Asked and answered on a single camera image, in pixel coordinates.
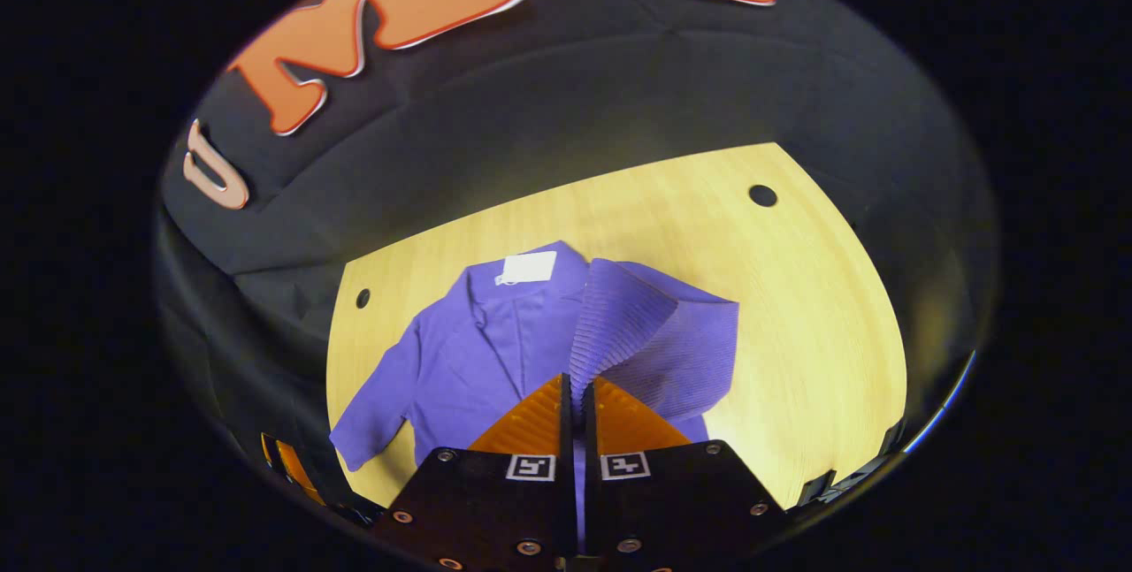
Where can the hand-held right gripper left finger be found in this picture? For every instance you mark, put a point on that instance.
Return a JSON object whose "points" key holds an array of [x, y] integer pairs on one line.
{"points": [[566, 510]]}

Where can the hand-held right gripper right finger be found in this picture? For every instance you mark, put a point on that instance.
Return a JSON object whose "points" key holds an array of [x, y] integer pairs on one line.
{"points": [[594, 519]]}

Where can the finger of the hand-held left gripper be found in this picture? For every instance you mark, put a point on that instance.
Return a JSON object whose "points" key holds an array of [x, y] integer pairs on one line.
{"points": [[296, 466]]}

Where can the purple button shirt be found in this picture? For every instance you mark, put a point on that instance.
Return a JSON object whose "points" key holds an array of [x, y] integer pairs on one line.
{"points": [[495, 351]]}

